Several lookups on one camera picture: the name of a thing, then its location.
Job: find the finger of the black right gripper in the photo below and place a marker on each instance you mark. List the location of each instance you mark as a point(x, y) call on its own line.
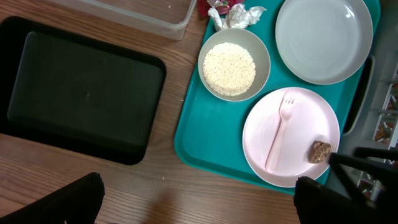
point(364, 152)
point(362, 178)

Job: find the black plastic bin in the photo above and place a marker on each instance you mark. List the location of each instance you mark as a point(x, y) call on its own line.
point(77, 93)

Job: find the grey bowl of rice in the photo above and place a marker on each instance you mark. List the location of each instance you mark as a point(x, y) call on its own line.
point(234, 65)

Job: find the grey dishwasher rack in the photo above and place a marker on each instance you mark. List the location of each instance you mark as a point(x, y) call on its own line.
point(374, 120)

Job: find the clear plastic bin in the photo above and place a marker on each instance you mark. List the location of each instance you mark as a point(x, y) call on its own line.
point(167, 18)

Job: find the teal plastic tray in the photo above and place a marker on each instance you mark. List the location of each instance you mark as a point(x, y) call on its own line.
point(209, 133)

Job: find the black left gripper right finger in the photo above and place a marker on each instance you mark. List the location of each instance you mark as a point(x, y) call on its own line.
point(317, 204)

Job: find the grey round plate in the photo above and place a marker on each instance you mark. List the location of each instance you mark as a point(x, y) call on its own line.
point(324, 41)

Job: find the crumpled white wrapper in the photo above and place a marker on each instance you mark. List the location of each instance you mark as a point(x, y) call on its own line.
point(237, 17)

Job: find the brown food scrap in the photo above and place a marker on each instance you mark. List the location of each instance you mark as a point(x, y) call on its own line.
point(319, 152)

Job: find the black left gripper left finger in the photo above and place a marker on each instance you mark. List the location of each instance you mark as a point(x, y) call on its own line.
point(77, 202)

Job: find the pink round plate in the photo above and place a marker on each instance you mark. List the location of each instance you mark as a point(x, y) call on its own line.
point(312, 119)

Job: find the pink plastic fork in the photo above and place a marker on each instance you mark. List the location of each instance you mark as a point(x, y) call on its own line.
point(285, 112)

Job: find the red candy wrapper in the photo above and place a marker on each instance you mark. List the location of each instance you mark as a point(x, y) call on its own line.
point(222, 6)

